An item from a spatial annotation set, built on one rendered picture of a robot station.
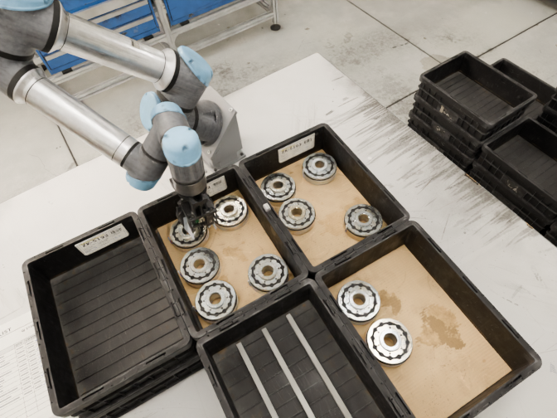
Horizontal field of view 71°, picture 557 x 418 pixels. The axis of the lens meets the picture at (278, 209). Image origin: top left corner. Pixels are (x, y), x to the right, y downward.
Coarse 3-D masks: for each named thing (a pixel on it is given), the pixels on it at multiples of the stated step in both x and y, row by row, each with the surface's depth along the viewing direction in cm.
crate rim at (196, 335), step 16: (208, 176) 109; (240, 176) 108; (176, 192) 106; (144, 208) 104; (144, 224) 101; (272, 224) 99; (160, 256) 96; (304, 272) 91; (176, 288) 91; (288, 288) 90; (256, 304) 88; (192, 336) 85
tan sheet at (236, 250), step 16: (256, 224) 111; (208, 240) 109; (224, 240) 109; (240, 240) 108; (256, 240) 108; (176, 256) 107; (224, 256) 106; (240, 256) 106; (256, 256) 105; (224, 272) 103; (240, 272) 103; (272, 272) 103; (288, 272) 102; (192, 288) 101; (240, 288) 101; (192, 304) 99; (240, 304) 98
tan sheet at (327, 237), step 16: (336, 176) 119; (304, 192) 116; (320, 192) 116; (336, 192) 115; (352, 192) 115; (320, 208) 113; (336, 208) 112; (320, 224) 110; (336, 224) 109; (384, 224) 109; (304, 240) 107; (320, 240) 107; (336, 240) 107; (352, 240) 106; (320, 256) 104
